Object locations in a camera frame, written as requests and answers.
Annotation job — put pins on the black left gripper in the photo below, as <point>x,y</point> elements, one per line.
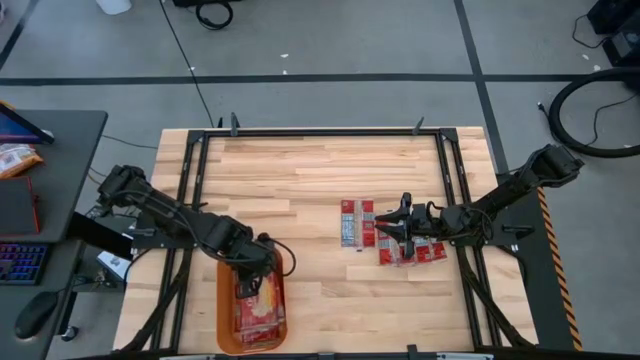
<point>255,260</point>

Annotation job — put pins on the black desk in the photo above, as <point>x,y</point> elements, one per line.
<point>70,150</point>

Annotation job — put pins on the black aluminium table frame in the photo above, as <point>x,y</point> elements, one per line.
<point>320,132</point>

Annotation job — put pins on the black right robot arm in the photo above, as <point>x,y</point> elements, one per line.
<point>510,192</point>

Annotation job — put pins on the black desk foot beam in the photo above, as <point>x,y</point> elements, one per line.
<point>100,235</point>

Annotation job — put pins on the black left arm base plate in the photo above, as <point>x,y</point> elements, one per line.
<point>142,241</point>

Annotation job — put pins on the black equipment case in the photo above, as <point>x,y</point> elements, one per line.
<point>622,30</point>

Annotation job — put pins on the black computer mouse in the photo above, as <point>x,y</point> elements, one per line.
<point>35,315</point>

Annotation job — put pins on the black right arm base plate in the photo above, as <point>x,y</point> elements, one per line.
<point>515,232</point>

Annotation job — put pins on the orange snack bag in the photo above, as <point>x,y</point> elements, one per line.
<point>17,160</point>

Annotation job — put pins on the dark notebook with red edge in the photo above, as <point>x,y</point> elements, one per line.
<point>17,205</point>

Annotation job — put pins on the white container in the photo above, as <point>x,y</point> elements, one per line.
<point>112,5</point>

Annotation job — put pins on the red popcorn bag label side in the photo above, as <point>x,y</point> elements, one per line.
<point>387,255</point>
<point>432,251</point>
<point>260,334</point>
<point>357,225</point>

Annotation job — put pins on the black caster wheel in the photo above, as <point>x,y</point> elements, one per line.
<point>70,333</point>

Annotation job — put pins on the white power box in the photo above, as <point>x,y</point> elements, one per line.
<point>112,264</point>

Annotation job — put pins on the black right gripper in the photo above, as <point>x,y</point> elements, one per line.
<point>425,220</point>

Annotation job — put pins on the black keyboard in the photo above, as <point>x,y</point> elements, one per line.
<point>22,262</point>

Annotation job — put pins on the tilted computer screen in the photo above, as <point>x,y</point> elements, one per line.
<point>20,127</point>

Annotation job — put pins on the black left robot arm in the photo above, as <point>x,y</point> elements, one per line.
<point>165,212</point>

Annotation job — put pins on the orange plastic basket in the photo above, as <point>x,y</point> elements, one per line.
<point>225,310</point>

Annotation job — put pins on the black platform with hazard stripe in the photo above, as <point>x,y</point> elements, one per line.
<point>545,280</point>

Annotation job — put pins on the black frame clamp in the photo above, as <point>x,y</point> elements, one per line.
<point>417,127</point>
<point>412,352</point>
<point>234,125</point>

